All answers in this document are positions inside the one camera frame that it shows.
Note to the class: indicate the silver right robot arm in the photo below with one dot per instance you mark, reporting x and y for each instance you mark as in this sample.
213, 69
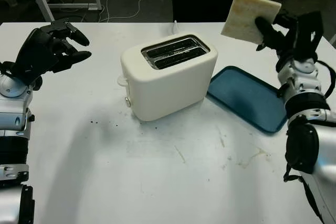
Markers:
325, 155

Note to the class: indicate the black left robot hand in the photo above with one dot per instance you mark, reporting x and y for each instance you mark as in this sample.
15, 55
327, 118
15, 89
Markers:
39, 40

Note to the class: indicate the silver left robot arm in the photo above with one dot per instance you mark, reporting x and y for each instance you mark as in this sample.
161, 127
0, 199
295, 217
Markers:
10, 119

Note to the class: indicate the blue rectangular tray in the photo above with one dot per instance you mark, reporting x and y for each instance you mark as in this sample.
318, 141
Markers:
244, 100

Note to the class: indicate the pale toast slice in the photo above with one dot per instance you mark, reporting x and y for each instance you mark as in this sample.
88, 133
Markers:
241, 16

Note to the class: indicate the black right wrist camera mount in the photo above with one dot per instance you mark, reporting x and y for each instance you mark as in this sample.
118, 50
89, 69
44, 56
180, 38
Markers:
317, 24

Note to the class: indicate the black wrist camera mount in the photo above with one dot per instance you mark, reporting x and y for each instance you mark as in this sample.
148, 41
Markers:
317, 24
35, 66

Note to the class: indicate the cream white two-slot toaster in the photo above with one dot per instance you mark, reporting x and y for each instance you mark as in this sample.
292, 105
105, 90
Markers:
168, 90

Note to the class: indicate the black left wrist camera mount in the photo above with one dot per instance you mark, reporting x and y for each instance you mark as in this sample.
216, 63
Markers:
35, 66

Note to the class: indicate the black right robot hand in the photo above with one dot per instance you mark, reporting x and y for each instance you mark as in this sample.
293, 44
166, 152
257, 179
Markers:
291, 48

